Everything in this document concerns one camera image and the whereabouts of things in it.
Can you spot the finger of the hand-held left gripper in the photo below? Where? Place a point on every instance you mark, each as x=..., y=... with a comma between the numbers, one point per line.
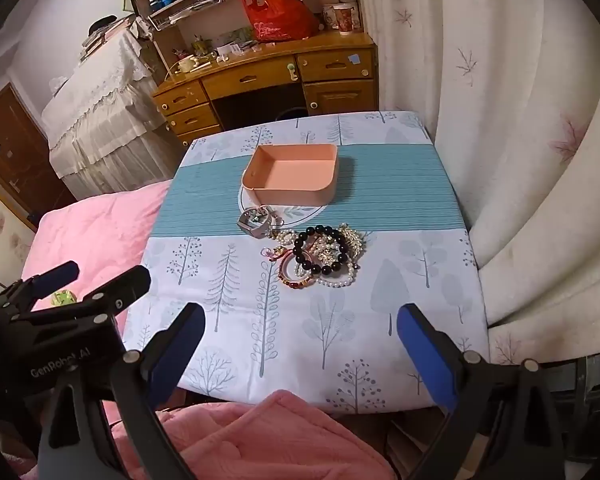
x=125, y=285
x=55, y=275

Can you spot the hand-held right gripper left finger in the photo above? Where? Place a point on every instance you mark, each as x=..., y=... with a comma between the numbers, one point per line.
x=172, y=355

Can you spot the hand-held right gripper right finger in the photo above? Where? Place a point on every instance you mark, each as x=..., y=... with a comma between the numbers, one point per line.
x=427, y=360

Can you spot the gold rhinestone brooch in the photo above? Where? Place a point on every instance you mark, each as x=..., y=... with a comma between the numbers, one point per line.
x=352, y=240

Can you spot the pink plastic box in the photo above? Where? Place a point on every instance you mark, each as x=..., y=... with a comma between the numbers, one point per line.
x=295, y=167

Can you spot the small green wrapper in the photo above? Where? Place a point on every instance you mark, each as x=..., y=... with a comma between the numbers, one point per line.
x=62, y=298

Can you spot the pink quilt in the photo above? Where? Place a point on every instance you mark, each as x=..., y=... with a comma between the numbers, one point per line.
x=95, y=230

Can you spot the brown wooden door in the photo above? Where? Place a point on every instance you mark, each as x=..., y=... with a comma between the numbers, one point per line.
x=15, y=150

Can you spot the pink fleece blanket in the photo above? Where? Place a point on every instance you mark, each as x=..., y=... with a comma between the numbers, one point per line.
x=280, y=440

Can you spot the white lace furniture cover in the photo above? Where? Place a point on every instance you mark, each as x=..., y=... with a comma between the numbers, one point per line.
x=100, y=110

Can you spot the round white mat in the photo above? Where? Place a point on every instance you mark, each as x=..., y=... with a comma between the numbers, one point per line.
x=292, y=213

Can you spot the wooden desk with drawers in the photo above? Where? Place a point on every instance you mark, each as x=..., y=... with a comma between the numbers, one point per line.
x=250, y=77

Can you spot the stack of books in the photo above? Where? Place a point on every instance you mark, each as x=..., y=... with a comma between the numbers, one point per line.
x=105, y=32

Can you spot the white flower print curtain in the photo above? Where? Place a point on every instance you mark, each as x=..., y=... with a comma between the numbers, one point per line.
x=505, y=110

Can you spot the green adhesive hook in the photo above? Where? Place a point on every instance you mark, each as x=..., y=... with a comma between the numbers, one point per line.
x=292, y=71

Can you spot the blue sticker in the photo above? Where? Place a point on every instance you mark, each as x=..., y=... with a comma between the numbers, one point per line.
x=355, y=58

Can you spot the red plastic bag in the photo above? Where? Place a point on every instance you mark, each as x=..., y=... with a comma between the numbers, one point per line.
x=280, y=12

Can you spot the patterned paper cup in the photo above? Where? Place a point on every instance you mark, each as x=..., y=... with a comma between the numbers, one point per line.
x=346, y=18
x=328, y=16

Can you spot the dark metal frame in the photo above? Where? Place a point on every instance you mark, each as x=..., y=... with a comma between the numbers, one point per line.
x=590, y=400

